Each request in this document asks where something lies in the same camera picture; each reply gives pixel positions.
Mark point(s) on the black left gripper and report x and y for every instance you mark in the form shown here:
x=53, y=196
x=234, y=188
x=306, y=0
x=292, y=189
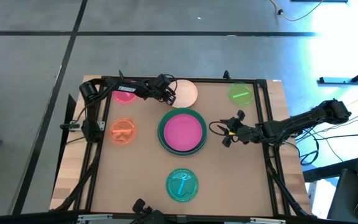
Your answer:
x=158, y=93

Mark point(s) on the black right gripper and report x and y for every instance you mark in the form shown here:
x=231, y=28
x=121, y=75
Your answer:
x=244, y=133

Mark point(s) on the peach plastic plate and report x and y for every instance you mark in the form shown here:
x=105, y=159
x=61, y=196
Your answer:
x=186, y=93

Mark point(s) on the large dark green plate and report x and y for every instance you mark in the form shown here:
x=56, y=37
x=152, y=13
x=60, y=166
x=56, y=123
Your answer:
x=182, y=111

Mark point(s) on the small green transparent plate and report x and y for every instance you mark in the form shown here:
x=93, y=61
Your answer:
x=240, y=99

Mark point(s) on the pink plastic plate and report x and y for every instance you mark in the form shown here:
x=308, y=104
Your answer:
x=182, y=132

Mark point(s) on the small red transparent plate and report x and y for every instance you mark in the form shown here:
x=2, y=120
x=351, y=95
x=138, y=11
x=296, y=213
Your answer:
x=123, y=98

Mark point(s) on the small orange transparent plate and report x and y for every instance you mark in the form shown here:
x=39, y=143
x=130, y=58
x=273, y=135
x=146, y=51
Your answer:
x=123, y=138

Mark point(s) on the teal transparent plate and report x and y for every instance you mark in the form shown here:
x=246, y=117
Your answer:
x=188, y=189

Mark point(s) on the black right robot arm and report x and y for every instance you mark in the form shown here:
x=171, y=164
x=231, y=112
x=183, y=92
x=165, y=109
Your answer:
x=303, y=119

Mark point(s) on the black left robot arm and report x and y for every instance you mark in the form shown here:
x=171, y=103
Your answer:
x=126, y=89

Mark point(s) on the brown cardboard mat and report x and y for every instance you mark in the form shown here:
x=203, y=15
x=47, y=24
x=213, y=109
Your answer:
x=228, y=180

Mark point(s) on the black floor bar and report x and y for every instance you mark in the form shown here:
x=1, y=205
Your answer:
x=325, y=172

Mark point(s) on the black desk foot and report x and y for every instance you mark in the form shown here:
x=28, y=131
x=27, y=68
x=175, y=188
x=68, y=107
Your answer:
x=334, y=80

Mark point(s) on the black jointed device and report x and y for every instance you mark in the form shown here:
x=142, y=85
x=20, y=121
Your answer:
x=148, y=216

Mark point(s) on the black beam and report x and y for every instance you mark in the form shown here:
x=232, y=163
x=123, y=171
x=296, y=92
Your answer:
x=26, y=217

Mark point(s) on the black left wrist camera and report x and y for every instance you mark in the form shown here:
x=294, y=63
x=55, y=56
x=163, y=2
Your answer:
x=163, y=81

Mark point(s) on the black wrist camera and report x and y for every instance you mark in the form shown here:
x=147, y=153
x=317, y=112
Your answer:
x=269, y=128
x=163, y=81

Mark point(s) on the black metal table frame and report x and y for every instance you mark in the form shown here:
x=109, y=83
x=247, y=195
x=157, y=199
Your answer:
x=197, y=79

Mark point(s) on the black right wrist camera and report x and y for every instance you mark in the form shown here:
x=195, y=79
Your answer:
x=269, y=128

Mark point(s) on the silver metal bracket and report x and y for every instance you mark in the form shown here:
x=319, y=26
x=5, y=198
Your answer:
x=267, y=220
x=95, y=217

